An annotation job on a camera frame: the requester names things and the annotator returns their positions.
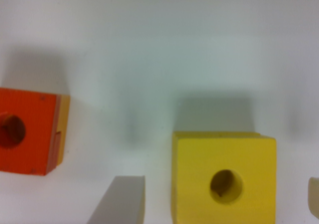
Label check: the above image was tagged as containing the orange block with hole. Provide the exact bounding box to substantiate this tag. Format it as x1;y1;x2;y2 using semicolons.
0;88;71;175

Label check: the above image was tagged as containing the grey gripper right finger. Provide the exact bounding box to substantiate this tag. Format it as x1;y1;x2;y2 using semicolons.
308;177;319;219

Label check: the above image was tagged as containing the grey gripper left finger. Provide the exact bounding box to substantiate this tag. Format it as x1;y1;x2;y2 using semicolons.
87;176;146;224

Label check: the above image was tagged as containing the yellow block with hole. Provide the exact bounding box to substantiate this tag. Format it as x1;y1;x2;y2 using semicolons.
171;131;277;224

